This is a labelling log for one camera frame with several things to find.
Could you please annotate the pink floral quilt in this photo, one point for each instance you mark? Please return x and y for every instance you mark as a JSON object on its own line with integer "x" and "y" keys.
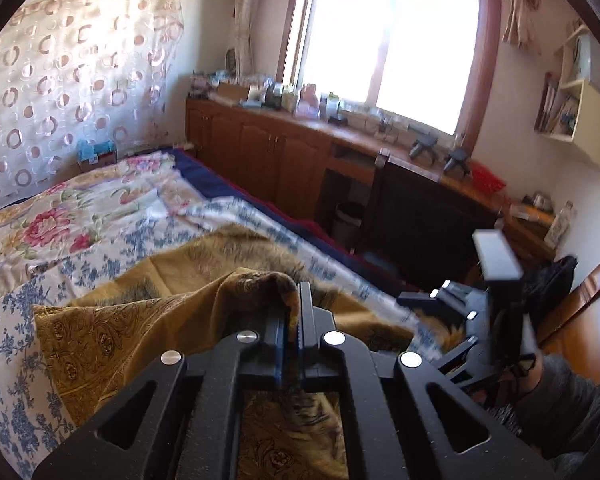
{"x": 55, "y": 220}

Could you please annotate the cardboard box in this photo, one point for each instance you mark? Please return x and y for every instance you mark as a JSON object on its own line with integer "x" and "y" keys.
{"x": 232, "y": 92}

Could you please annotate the red basket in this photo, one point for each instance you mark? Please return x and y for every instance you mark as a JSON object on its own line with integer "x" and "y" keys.
{"x": 486, "y": 177}

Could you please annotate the pink bag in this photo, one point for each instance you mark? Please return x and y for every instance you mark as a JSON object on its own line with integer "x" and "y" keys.
{"x": 308, "y": 100}

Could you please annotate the dark trash bin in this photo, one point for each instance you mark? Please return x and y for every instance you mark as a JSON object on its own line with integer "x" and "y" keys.
{"x": 350, "y": 222}

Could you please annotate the tied pale curtain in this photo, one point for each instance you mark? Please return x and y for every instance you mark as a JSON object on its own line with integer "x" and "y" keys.
{"x": 520, "y": 5}

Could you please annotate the black bag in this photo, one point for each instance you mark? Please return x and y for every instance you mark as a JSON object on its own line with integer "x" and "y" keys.
{"x": 555, "y": 285}

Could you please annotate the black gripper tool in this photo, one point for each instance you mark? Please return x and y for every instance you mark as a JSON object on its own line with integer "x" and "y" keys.
{"x": 422, "y": 146}
{"x": 457, "y": 161}

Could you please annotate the cream wall shelf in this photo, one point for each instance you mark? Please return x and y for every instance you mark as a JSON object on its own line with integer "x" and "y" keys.
{"x": 587, "y": 120}

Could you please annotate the pale window curtain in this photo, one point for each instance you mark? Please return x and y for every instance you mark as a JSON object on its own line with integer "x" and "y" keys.
{"x": 252, "y": 20}

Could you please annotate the wooden-framed window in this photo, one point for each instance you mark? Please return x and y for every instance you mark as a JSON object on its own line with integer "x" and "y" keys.
{"x": 380, "y": 50}

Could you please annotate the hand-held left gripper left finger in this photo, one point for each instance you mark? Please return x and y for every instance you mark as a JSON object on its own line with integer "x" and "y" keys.
{"x": 267, "y": 355}

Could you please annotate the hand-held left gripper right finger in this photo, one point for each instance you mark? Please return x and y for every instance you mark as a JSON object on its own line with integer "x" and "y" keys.
{"x": 307, "y": 340}

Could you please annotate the brown patterned top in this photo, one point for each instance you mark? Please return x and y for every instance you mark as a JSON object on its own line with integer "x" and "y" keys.
{"x": 130, "y": 340}

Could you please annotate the white packet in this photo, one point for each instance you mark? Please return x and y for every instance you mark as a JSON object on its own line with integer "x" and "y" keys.
{"x": 559, "y": 225}

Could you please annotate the person's right forearm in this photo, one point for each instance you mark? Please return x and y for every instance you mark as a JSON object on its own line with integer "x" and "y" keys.
{"x": 570, "y": 390}

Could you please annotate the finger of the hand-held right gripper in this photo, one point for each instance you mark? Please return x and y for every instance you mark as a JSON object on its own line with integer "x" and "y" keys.
{"x": 472, "y": 362}
{"x": 460, "y": 300}

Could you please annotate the circle-patterned sheer curtain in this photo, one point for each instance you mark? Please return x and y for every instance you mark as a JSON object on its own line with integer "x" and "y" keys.
{"x": 70, "y": 85}

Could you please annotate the navy blue sheet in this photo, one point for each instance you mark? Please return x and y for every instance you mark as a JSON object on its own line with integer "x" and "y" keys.
{"x": 220, "y": 185}

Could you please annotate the teal box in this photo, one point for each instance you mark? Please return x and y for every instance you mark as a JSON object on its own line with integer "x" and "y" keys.
{"x": 96, "y": 152}

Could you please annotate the blue-white floral sheet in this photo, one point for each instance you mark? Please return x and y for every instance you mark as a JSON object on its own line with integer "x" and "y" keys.
{"x": 10, "y": 360}

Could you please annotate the long wooden cabinet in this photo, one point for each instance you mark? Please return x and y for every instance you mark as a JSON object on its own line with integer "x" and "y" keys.
{"x": 270, "y": 155}

